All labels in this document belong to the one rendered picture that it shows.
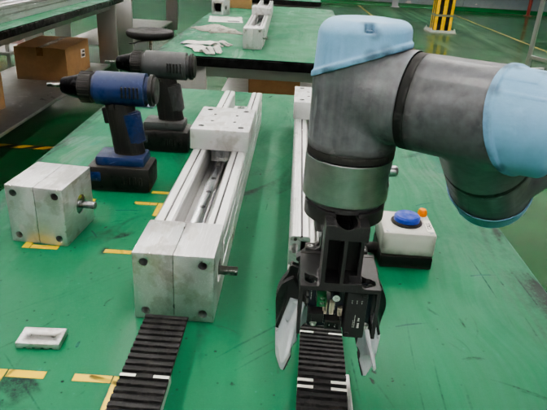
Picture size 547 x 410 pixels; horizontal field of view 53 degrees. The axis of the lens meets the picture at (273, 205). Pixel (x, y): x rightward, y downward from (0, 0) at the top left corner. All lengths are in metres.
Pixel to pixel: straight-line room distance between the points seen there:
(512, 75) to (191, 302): 0.46
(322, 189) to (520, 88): 0.17
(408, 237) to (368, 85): 0.46
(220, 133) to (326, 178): 0.60
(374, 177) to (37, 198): 0.57
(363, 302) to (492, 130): 0.19
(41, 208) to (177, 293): 0.29
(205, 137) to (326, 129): 0.62
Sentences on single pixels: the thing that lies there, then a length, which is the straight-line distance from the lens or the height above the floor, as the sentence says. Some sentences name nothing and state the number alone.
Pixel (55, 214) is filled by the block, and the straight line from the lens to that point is 0.89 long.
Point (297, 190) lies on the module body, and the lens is 0.89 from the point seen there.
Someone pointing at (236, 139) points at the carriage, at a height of 0.89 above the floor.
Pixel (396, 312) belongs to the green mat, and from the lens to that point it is 0.78.
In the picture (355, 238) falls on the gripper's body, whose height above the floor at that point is 1.00.
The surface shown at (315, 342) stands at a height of 0.80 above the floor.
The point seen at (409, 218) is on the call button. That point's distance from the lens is 0.87.
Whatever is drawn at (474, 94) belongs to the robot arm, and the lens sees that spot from 0.41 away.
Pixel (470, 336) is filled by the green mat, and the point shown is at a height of 0.78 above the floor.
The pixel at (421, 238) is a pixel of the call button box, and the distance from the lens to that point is 0.86.
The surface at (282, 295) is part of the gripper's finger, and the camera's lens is 0.56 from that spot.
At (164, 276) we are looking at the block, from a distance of 0.69.
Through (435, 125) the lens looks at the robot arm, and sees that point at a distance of 0.41.
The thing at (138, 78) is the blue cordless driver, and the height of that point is 0.99.
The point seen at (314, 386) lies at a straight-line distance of 0.59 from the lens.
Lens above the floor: 1.21
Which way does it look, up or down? 25 degrees down
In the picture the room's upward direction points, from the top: 4 degrees clockwise
